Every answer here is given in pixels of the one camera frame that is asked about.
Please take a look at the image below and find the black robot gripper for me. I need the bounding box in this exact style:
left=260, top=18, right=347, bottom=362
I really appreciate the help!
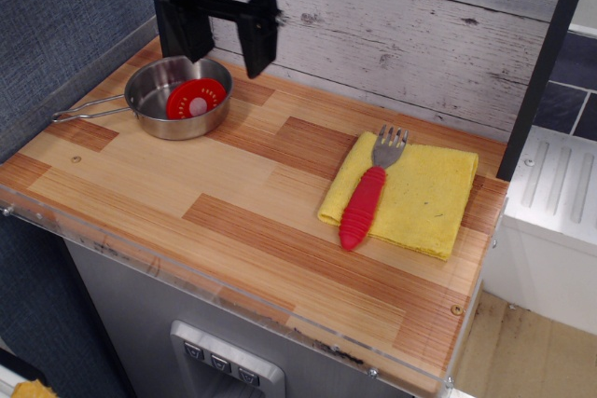
left=156, top=0, right=285, bottom=79

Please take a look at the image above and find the red toy donut slice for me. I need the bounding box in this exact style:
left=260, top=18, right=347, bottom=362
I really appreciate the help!
left=166, top=78, right=227, bottom=120

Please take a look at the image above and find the silver steel pot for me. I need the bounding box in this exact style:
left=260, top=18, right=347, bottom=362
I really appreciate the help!
left=51, top=56, right=233, bottom=141

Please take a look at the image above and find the yellow folded cloth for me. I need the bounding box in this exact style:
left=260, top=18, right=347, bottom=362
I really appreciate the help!
left=318, top=131, right=479, bottom=261

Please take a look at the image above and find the silver toy fridge cabinet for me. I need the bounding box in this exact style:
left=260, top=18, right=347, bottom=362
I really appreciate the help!
left=66, top=241, right=406, bottom=397

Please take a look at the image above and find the clear acrylic edge guard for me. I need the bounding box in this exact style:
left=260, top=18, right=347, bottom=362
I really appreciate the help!
left=1, top=176, right=461, bottom=397

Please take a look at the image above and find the silver dispenser button panel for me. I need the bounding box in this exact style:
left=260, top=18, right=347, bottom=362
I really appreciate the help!
left=170, top=320, right=286, bottom=397

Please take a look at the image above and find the white toy sink unit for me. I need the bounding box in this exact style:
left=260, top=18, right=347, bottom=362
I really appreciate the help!
left=482, top=127, right=596, bottom=334

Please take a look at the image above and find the yellow object bottom corner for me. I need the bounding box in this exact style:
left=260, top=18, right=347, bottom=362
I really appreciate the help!
left=10, top=380, right=58, bottom=398

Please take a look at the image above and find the red handled metal fork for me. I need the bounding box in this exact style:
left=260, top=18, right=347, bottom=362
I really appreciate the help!
left=339, top=125, right=410, bottom=251

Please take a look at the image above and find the black right vertical post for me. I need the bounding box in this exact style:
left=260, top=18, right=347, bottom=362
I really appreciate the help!
left=496, top=0, right=579, bottom=181

